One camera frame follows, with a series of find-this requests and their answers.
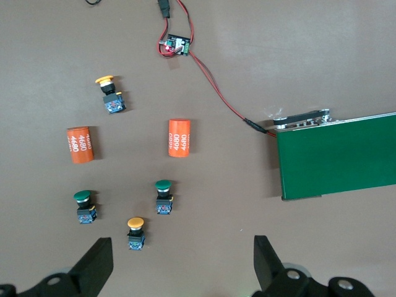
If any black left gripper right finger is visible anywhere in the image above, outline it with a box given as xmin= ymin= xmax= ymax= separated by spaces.
xmin=252 ymin=235 xmax=376 ymax=297

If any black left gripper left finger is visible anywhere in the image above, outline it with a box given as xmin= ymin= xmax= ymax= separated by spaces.
xmin=0 ymin=236 xmax=114 ymax=297

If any yellow mushroom push button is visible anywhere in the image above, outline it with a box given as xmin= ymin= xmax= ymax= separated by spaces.
xmin=126 ymin=217 xmax=146 ymax=251
xmin=95 ymin=75 xmax=127 ymax=115

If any green mushroom push button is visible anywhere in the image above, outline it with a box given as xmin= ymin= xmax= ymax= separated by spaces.
xmin=154 ymin=179 xmax=174 ymax=215
xmin=73 ymin=189 xmax=98 ymax=225

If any orange cylinder with 4680 print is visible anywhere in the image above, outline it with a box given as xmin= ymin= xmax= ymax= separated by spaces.
xmin=66 ymin=125 xmax=95 ymax=165
xmin=168 ymin=118 xmax=191 ymax=158

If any green conveyor belt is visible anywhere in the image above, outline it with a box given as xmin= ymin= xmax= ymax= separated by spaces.
xmin=273 ymin=108 xmax=396 ymax=202

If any small black circuit board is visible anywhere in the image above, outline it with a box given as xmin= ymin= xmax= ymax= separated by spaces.
xmin=158 ymin=33 xmax=191 ymax=58

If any red and black wire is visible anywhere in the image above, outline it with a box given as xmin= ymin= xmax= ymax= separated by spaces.
xmin=156 ymin=0 xmax=278 ymax=139

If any black inline wire connector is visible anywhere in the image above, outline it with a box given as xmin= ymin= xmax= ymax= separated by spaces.
xmin=157 ymin=0 xmax=173 ymax=20

